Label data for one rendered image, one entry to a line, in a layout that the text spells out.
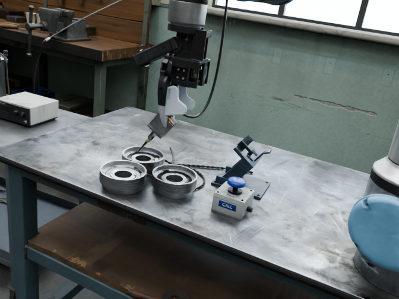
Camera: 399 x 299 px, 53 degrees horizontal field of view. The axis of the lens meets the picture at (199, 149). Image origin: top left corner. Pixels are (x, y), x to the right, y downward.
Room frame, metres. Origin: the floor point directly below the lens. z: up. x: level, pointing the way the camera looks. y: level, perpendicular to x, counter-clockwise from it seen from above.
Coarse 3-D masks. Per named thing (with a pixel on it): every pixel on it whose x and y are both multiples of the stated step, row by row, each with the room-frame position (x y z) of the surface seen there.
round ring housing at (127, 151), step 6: (126, 150) 0.94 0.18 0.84; (132, 150) 0.96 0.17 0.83; (144, 150) 0.97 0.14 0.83; (150, 150) 0.97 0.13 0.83; (156, 150) 0.96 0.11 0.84; (126, 156) 0.92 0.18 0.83; (132, 156) 0.93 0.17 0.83; (138, 156) 0.94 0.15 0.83; (144, 156) 0.94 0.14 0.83; (150, 156) 0.94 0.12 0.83; (162, 156) 0.94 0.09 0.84; (138, 162) 0.87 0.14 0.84; (144, 162) 0.87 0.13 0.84; (150, 162) 0.88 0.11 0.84; (156, 162) 0.89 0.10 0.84; (162, 162) 0.91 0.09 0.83; (150, 168) 0.88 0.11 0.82; (150, 174) 0.89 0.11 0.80
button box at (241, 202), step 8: (224, 184) 0.81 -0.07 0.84; (216, 192) 0.76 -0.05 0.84; (224, 192) 0.77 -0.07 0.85; (232, 192) 0.77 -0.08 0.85; (240, 192) 0.77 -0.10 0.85; (248, 192) 0.79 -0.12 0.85; (216, 200) 0.76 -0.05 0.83; (224, 200) 0.75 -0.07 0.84; (232, 200) 0.75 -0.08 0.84; (240, 200) 0.74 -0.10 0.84; (248, 200) 0.76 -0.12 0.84; (216, 208) 0.76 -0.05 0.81; (224, 208) 0.75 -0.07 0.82; (232, 208) 0.74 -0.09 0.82; (240, 208) 0.74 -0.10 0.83; (248, 208) 0.76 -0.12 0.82; (232, 216) 0.74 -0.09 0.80; (240, 216) 0.74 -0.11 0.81
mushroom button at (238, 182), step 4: (228, 180) 0.78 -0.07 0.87; (232, 180) 0.77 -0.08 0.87; (236, 180) 0.77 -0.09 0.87; (240, 180) 0.78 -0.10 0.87; (244, 180) 0.78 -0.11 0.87; (228, 184) 0.77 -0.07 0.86; (232, 184) 0.76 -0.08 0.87; (236, 184) 0.76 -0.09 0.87; (240, 184) 0.77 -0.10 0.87; (244, 184) 0.77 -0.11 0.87; (236, 188) 0.78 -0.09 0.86
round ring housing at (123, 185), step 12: (108, 168) 0.84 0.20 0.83; (120, 168) 0.84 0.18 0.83; (132, 168) 0.86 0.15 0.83; (144, 168) 0.84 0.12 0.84; (108, 180) 0.77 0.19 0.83; (120, 180) 0.77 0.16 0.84; (132, 180) 0.78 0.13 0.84; (144, 180) 0.81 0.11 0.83; (120, 192) 0.77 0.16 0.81; (132, 192) 0.78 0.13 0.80
